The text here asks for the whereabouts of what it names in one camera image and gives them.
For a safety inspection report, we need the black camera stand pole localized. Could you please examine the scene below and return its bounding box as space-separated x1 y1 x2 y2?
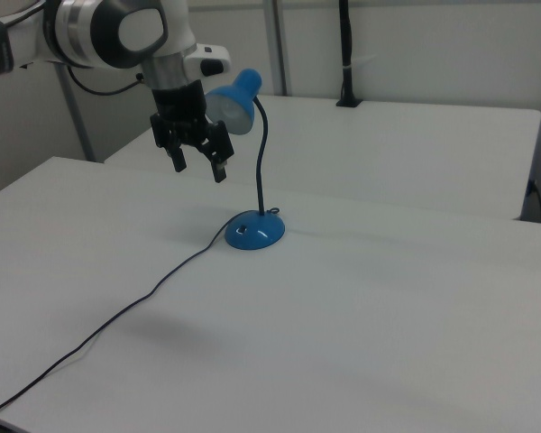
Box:
335 0 362 109

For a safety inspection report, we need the black cable at table edge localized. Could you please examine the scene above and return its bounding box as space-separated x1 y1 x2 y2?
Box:
527 179 541 224

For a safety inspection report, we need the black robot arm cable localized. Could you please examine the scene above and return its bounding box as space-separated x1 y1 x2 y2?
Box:
67 65 145 97

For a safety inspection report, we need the grey wall partition post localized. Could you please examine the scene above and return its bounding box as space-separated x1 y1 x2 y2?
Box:
261 0 289 97

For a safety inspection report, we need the black lamp power cord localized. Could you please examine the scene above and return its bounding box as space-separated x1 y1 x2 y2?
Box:
0 223 235 428

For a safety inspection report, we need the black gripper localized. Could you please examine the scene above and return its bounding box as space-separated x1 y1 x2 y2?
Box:
150 79 234 184

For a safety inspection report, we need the grey metal frame post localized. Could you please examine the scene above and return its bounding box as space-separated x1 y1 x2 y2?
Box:
56 62 96 163

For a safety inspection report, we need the white table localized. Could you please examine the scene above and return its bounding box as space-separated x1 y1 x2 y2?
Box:
103 94 541 222

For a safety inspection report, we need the blue gooseneck desk lamp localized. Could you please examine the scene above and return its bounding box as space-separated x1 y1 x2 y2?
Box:
206 68 286 250

